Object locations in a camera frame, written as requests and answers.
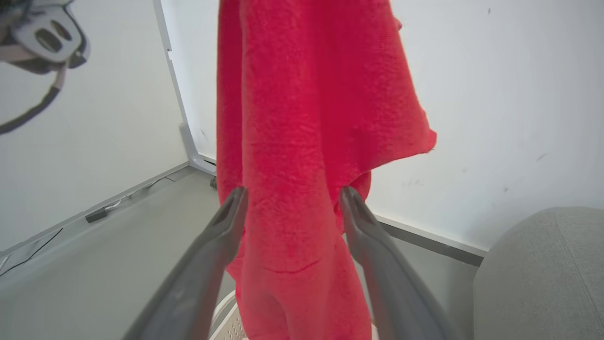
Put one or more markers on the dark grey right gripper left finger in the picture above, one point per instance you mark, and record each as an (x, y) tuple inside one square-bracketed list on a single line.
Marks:
[(198, 278)]

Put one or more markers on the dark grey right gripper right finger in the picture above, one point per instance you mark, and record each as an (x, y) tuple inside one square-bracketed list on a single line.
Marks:
[(387, 283)]

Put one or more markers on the red clothing with white lining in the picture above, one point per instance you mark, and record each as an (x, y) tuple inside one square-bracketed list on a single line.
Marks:
[(302, 118)]

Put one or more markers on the cream perforated laundry basket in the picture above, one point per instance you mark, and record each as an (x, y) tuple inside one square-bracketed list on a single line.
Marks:
[(229, 326)]

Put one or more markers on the small black floor box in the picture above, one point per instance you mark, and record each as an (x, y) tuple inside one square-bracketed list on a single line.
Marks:
[(96, 216)]

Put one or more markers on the grey fabric sofa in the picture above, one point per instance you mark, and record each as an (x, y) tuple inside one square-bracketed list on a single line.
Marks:
[(542, 278)]

